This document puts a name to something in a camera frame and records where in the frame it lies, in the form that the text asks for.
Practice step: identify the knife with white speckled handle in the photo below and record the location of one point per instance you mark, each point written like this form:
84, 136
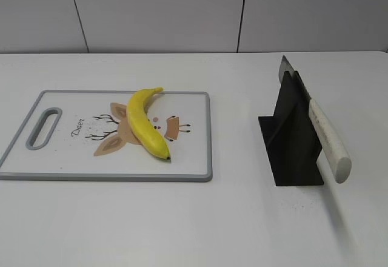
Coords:
332, 144

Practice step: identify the yellow plastic banana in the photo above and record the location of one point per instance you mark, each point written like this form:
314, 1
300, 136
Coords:
142, 127

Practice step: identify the white grey-rimmed cutting board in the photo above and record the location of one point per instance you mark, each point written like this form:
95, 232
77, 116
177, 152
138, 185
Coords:
83, 135

